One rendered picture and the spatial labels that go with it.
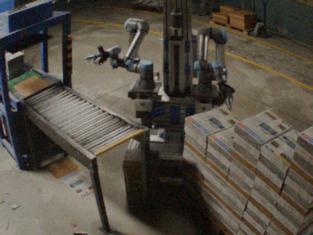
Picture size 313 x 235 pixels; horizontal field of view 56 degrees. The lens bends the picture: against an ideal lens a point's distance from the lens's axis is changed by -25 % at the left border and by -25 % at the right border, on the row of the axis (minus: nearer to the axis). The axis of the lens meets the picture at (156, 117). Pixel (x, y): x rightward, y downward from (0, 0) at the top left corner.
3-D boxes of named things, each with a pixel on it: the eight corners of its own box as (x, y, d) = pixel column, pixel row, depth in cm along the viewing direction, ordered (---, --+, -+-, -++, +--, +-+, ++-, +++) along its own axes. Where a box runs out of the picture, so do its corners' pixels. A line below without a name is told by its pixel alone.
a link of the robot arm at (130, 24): (136, 75, 323) (136, 20, 297) (123, 73, 331) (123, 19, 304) (144, 71, 332) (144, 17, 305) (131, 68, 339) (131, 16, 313)
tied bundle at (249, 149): (264, 137, 252) (268, 109, 241) (287, 154, 230) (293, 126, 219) (229, 154, 235) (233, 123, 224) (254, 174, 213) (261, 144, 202)
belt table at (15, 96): (61, 88, 361) (61, 80, 357) (17, 110, 321) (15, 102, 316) (37, 74, 404) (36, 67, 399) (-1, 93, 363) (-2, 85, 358)
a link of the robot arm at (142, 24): (156, 24, 304) (133, 72, 298) (146, 22, 310) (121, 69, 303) (150, 18, 294) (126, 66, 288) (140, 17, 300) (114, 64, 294)
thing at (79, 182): (103, 187, 335) (102, 186, 334) (81, 198, 317) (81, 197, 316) (79, 169, 357) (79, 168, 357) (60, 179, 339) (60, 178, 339)
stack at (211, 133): (214, 184, 336) (223, 105, 295) (280, 244, 246) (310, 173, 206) (179, 199, 320) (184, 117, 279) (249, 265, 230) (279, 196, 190)
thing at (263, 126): (268, 110, 240) (268, 109, 240) (292, 127, 218) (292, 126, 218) (235, 124, 224) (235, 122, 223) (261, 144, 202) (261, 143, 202)
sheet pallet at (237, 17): (260, 32, 861) (259, 14, 833) (247, 36, 809) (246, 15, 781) (225, 21, 934) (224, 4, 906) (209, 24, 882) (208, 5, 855)
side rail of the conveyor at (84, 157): (98, 171, 246) (96, 157, 241) (93, 173, 243) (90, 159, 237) (24, 109, 328) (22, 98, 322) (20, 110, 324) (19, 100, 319)
